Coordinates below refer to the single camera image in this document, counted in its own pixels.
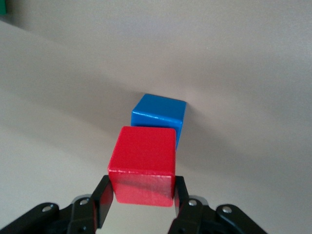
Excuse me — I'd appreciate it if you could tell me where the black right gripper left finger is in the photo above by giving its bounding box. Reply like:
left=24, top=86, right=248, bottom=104
left=0, top=175, right=115, bottom=234

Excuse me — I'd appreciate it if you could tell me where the red wooden block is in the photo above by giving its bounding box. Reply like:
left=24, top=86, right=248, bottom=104
left=107, top=126, right=177, bottom=208

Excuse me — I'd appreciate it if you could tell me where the blue wooden block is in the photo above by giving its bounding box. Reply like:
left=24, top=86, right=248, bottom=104
left=131, top=93, right=187, bottom=151

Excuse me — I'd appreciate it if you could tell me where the brown table cover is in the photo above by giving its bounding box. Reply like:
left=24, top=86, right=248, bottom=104
left=0, top=0, right=312, bottom=234

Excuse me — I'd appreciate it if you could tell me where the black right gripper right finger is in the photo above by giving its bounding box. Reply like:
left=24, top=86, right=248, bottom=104
left=167, top=175, right=267, bottom=234

